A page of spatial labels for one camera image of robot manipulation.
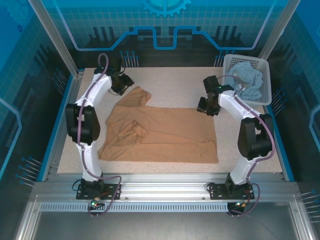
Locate white perforated plastic basket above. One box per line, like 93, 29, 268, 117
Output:
223, 54, 273, 106

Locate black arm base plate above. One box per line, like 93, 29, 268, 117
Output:
76, 183, 123, 201
209, 183, 256, 201

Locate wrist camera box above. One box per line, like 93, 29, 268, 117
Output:
121, 74, 136, 88
196, 96, 209, 113

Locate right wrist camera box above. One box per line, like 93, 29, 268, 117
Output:
196, 96, 209, 113

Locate aluminium frame post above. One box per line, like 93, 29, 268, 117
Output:
257, 0, 302, 61
27, 0, 83, 80

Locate light blue t-shirt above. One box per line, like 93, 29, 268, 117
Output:
226, 61, 265, 103

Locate aluminium mounting rail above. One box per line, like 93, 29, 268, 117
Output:
32, 172, 298, 201

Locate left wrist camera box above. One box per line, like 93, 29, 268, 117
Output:
121, 74, 136, 88

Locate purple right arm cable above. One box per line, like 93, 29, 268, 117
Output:
216, 74, 276, 218

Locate orange t-shirt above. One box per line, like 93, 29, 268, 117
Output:
97, 85, 220, 165

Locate slotted grey cable duct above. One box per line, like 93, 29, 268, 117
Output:
39, 202, 230, 212

